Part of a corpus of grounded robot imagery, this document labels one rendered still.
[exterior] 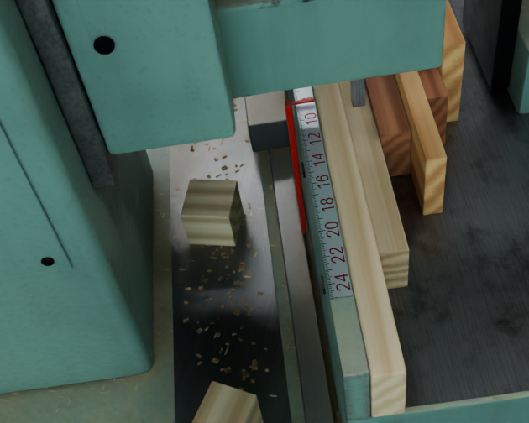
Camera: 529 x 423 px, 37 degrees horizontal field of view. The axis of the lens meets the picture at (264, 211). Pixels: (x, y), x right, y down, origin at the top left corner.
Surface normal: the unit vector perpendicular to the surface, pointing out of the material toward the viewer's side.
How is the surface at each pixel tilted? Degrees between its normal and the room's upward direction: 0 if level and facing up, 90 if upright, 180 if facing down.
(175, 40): 90
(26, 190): 90
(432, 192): 90
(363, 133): 0
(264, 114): 0
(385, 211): 0
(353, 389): 90
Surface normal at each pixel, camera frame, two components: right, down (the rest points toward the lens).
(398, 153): 0.09, 0.76
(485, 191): -0.11, -0.64
